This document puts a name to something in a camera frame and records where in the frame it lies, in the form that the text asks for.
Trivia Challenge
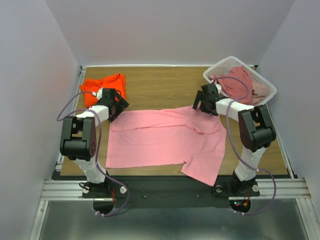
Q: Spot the bright pink t shirt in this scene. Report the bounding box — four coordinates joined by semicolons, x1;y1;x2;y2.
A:
105;106;227;186

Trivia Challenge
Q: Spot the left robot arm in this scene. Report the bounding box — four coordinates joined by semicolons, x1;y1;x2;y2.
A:
56;87;129;198

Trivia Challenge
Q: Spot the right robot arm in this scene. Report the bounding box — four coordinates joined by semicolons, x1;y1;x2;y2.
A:
192;83;277;197

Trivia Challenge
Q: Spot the folded orange t shirt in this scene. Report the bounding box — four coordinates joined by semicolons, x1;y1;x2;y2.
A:
79;73;127;100

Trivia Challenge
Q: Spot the pale pink t shirt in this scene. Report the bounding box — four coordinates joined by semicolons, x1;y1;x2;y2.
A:
208;74;271;106

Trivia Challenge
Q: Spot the dusty rose t shirt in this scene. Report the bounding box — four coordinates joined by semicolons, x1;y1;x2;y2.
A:
208;66;253;105

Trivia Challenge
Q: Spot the white plastic basket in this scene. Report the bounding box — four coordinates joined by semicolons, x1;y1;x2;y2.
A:
203;56;277;105

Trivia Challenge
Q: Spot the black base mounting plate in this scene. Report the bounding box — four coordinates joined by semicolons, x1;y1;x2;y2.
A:
79;175;260;209

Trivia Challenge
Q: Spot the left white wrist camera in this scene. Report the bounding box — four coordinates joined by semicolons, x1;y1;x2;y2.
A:
91;87;104;100

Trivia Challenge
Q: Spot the aluminium frame rail left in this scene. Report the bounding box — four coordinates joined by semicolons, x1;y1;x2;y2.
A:
29;65;88;240

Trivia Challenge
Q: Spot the aluminium frame rail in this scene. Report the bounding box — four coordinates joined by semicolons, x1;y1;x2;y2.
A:
29;65;88;240
264;102;320;240

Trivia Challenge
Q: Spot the aluminium frame rail right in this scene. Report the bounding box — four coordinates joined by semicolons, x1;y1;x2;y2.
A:
264;102;320;240

